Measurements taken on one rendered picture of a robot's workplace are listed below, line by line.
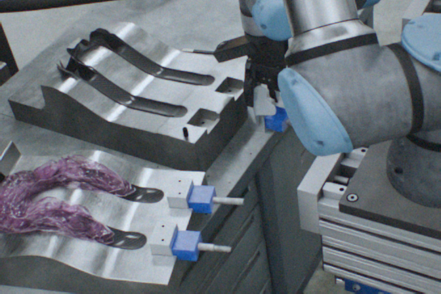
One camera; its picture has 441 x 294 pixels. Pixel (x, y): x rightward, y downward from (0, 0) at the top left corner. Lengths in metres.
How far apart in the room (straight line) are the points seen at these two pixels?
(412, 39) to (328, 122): 0.14
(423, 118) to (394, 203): 0.16
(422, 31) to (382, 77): 0.08
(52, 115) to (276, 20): 0.62
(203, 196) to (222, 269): 0.36
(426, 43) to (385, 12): 2.47
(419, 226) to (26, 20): 3.02
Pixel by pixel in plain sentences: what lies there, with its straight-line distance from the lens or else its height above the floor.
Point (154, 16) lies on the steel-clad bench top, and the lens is 1.95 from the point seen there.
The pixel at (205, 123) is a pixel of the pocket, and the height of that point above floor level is 0.86.
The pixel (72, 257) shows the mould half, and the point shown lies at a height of 0.88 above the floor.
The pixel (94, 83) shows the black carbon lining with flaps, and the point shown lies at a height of 0.91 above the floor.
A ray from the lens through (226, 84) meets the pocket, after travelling 1.53.
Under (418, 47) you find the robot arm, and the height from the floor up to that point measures 1.27.
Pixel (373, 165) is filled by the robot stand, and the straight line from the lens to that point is 1.08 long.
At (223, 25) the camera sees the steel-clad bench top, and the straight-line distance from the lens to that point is 1.86.
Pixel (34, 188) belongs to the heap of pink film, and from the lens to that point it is 1.38.
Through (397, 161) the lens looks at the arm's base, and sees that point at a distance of 1.04.
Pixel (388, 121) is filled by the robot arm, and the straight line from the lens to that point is 0.89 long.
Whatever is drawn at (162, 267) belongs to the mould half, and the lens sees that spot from 1.22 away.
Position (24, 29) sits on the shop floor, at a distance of 3.74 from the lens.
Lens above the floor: 1.78
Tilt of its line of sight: 40 degrees down
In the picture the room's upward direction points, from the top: 11 degrees counter-clockwise
